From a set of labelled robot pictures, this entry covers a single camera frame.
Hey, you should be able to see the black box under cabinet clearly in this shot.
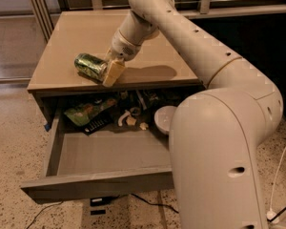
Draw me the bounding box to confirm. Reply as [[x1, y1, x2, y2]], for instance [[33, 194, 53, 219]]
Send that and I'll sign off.
[[90, 197, 112, 216]]

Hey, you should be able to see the small beige crumpled piece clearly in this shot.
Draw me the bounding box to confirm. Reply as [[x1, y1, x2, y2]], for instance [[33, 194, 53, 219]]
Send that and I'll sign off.
[[139, 122, 149, 131]]

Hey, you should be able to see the white bowl in drawer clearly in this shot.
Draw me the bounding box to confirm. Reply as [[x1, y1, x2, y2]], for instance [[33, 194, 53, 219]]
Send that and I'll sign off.
[[153, 106, 176, 135]]

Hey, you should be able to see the black floor cable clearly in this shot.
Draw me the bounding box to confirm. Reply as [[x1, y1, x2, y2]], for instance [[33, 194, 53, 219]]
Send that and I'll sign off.
[[130, 193, 179, 215]]

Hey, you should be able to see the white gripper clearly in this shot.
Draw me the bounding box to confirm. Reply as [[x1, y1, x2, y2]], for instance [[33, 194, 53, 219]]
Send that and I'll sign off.
[[103, 31, 141, 87]]

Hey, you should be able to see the black remote control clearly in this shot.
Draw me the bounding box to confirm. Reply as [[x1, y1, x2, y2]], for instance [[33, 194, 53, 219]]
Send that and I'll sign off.
[[83, 117, 112, 135]]

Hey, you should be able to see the white cable with plug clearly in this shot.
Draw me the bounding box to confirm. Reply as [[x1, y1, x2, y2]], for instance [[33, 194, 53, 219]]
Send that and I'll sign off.
[[266, 124, 286, 225]]

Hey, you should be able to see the grey drawer cabinet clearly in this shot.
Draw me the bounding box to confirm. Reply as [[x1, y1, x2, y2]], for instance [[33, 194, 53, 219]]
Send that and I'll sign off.
[[28, 10, 199, 124]]

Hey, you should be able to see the white curved plastic piece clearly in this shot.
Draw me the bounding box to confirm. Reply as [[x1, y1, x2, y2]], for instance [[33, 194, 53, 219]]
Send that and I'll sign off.
[[117, 110, 131, 127]]

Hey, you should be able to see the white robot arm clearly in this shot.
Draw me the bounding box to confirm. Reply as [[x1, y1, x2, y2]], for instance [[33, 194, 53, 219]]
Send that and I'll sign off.
[[104, 0, 283, 229]]

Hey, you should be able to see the green soda can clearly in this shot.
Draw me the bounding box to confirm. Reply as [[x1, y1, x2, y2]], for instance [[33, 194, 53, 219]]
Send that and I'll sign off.
[[74, 53, 108, 81]]

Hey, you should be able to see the open grey top drawer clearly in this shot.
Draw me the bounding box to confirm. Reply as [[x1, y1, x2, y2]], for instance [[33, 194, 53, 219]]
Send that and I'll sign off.
[[21, 108, 174, 204]]

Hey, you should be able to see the green snack bag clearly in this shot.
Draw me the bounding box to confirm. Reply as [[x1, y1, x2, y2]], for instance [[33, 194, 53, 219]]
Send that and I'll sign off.
[[64, 97, 117, 127]]

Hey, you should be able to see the small tan food piece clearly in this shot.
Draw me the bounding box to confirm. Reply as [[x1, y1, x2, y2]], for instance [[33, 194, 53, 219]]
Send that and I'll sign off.
[[126, 116, 136, 126]]

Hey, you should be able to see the thin black cable left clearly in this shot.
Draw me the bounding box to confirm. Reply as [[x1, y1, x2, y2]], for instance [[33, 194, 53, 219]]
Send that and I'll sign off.
[[24, 200, 65, 229]]

